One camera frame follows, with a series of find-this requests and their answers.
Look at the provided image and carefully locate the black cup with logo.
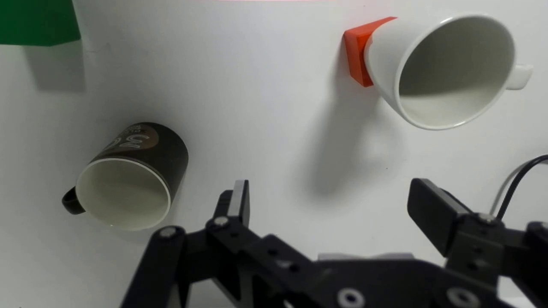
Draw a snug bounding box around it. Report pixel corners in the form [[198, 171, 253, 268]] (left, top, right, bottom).
[[59, 120, 190, 233]]

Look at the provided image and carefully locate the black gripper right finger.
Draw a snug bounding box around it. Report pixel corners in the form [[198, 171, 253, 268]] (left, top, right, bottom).
[[405, 178, 548, 308]]

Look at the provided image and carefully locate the orange cube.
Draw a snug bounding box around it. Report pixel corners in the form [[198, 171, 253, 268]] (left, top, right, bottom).
[[342, 15, 398, 89]]

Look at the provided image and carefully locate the green cube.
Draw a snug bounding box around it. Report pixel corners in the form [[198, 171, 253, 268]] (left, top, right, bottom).
[[0, 0, 82, 48]]

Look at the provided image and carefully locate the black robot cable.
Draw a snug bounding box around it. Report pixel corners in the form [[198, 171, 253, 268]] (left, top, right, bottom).
[[488, 152, 548, 222]]

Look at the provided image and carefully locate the white cup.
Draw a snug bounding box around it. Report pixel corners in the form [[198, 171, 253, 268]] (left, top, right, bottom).
[[364, 13, 535, 132]]

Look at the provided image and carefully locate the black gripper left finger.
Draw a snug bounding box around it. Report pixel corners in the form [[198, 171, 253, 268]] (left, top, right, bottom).
[[119, 179, 321, 308]]

